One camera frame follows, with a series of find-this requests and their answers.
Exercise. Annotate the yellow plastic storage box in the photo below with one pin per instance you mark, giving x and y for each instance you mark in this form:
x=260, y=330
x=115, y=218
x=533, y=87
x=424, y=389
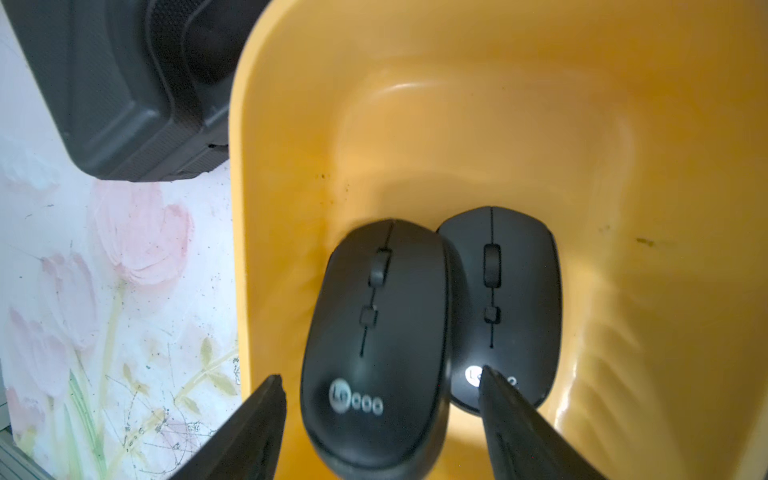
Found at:
x=635, y=130

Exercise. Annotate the black mouse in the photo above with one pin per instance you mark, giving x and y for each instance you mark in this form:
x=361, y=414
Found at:
x=375, y=380
x=507, y=303

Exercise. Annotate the black plastic tool case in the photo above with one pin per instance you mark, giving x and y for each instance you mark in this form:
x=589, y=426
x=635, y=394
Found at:
x=139, y=91

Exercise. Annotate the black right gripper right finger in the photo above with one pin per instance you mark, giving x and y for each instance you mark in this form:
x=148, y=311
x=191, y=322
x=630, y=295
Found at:
x=521, y=443

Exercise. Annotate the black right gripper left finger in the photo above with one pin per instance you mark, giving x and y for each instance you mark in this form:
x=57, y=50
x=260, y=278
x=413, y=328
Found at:
x=247, y=445

